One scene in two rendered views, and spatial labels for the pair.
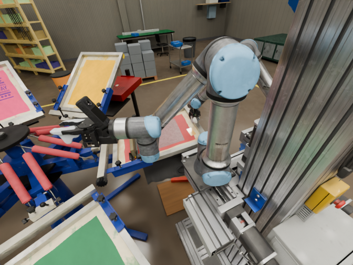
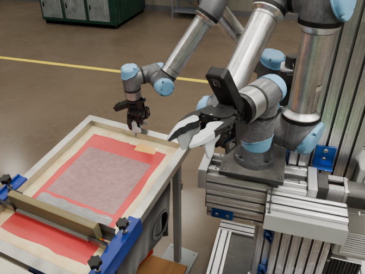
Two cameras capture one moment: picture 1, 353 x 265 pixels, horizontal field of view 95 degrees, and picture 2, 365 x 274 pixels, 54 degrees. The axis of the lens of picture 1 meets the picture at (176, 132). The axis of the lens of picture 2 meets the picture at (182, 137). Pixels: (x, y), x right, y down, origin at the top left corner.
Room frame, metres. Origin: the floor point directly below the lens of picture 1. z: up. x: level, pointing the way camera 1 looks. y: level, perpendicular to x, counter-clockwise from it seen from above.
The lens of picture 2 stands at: (0.12, 0.84, 2.03)
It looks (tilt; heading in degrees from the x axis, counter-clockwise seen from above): 33 degrees down; 308
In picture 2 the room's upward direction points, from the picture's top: straight up
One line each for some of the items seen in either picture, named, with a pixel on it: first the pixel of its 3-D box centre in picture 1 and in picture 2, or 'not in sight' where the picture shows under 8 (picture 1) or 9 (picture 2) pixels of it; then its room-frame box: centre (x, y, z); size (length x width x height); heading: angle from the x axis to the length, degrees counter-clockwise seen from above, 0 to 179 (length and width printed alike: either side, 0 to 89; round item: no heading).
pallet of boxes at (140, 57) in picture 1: (136, 61); not in sight; (5.46, 1.11, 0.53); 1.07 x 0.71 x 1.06; 104
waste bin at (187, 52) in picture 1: (189, 47); not in sight; (7.70, -0.81, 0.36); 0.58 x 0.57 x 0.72; 22
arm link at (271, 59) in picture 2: not in sight; (270, 66); (0.77, -0.62, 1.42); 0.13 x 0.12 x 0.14; 150
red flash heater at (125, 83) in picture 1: (118, 87); not in sight; (2.26, 0.79, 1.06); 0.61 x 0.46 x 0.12; 163
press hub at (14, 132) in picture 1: (52, 189); not in sight; (0.90, 1.21, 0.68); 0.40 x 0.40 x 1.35
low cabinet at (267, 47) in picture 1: (284, 48); (95, 1); (6.64, -4.34, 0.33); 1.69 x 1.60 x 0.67; 22
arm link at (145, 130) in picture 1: (144, 128); (263, 94); (0.45, 0.11, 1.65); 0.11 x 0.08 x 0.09; 88
